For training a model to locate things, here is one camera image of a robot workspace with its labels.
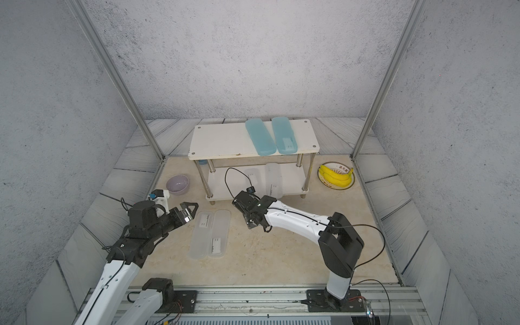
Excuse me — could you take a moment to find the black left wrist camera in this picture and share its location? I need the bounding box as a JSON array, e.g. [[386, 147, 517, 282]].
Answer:
[[127, 200, 167, 232]]

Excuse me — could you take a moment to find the lilac ceramic bowl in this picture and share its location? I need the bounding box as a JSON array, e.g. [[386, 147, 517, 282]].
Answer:
[[166, 174, 190, 196]]

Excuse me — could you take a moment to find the teal pencil case with label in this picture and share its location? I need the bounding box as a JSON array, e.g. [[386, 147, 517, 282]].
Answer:
[[272, 117, 298, 155]]

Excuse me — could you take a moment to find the white two-tier shelf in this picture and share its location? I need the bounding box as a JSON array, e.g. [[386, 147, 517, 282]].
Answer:
[[188, 119, 320, 203]]

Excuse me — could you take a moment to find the yellow banana bunch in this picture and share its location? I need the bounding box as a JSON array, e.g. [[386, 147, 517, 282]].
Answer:
[[318, 165, 355, 190]]

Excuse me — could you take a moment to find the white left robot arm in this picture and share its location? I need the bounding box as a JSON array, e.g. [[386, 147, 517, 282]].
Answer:
[[76, 200, 199, 324]]

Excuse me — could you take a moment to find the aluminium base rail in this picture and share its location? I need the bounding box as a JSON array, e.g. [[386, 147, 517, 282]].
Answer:
[[145, 280, 431, 324]]

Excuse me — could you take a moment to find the plain teal pencil case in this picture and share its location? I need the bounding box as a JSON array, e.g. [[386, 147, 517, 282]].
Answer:
[[245, 119, 277, 157]]

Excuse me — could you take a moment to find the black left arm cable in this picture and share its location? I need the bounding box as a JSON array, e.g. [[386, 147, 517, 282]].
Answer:
[[80, 196, 171, 325]]

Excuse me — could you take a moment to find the right aluminium frame post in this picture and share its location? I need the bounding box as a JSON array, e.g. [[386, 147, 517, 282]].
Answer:
[[352, 1, 428, 265]]

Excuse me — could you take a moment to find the white patterned plate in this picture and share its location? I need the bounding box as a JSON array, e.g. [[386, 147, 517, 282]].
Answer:
[[318, 162, 356, 190]]

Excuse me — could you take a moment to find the clear pencil case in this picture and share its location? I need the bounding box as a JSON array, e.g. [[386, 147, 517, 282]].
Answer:
[[209, 210, 232, 258], [242, 168, 263, 195], [188, 211, 214, 260], [265, 163, 283, 199]]

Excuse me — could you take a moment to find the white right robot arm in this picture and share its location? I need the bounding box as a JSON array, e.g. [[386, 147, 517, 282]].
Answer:
[[232, 191, 364, 303]]

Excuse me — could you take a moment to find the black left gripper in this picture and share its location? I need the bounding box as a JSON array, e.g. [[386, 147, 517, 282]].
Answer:
[[147, 201, 199, 243]]

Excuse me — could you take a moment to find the aluminium frame post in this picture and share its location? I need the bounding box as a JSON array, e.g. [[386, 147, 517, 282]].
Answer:
[[352, 1, 428, 265], [66, 0, 166, 177]]

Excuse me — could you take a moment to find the left aluminium frame post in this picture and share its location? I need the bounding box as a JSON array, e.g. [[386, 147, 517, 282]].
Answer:
[[66, 0, 166, 177]]

